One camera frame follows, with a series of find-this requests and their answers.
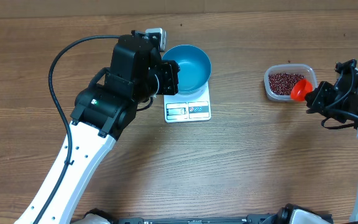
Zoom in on clear plastic bean container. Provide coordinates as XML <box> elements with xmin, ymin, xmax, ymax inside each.
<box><xmin>264</xmin><ymin>63</ymin><xmax>317</xmax><ymax>101</ymax></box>

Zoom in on red beans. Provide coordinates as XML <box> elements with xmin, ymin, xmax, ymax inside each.
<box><xmin>268</xmin><ymin>73</ymin><xmax>305</xmax><ymax>95</ymax></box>

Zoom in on red measuring scoop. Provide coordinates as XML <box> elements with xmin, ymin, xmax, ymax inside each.
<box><xmin>290</xmin><ymin>78</ymin><xmax>313</xmax><ymax>101</ymax></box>

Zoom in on teal blue bowl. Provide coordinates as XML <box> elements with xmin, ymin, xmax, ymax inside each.
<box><xmin>162</xmin><ymin>45</ymin><xmax>212</xmax><ymax>95</ymax></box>

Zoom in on white digital kitchen scale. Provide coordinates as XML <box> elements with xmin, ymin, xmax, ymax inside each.
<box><xmin>163</xmin><ymin>83</ymin><xmax>212</xmax><ymax>123</ymax></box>

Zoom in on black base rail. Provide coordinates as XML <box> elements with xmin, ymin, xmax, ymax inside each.
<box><xmin>70</xmin><ymin>203</ymin><xmax>334</xmax><ymax>224</ymax></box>

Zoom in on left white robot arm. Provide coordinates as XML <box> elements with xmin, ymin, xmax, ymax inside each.
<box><xmin>17</xmin><ymin>28</ymin><xmax>180</xmax><ymax>223</ymax></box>

